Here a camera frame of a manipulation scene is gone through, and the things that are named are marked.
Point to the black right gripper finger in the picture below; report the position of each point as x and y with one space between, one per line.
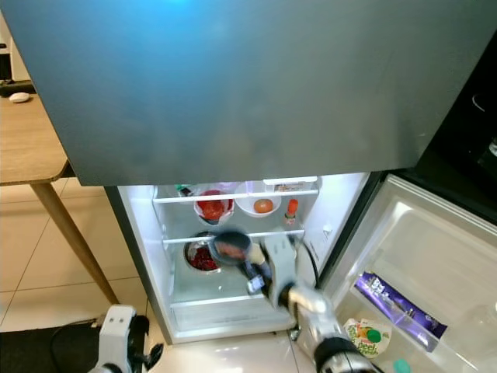
242 263

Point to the dark mug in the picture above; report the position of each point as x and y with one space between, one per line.
229 249

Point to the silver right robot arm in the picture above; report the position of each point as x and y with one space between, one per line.
338 334

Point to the clear fridge drawer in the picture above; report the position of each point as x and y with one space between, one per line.
217 312

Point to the glass fridge shelf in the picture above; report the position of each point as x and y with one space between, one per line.
175 199
175 239

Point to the grey fridge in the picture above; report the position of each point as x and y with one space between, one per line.
241 85

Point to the white-lined fridge door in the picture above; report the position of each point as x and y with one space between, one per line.
435 249

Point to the metal bowl with red berries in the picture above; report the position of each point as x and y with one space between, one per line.
200 256

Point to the white bowl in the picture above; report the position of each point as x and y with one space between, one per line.
244 208

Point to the round orange fruit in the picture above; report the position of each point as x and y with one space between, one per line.
263 205

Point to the clear bowl with red food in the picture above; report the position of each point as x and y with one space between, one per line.
212 206

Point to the red sauce bottle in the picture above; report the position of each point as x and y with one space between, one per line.
291 208

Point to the clear lidded food container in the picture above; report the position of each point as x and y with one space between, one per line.
290 185

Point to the small green item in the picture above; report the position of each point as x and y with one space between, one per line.
184 189

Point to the black floor mat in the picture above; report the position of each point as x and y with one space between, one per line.
46 350

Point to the pouch with green cap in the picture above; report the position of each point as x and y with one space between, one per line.
366 338

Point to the purple package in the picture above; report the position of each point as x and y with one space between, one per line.
400 305

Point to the teal bottle cap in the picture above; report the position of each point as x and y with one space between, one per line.
401 365

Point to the light wooden table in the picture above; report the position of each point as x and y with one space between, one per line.
31 140

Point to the small white oval object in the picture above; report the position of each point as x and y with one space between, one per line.
19 97

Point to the black remote controller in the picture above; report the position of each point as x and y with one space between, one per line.
12 87

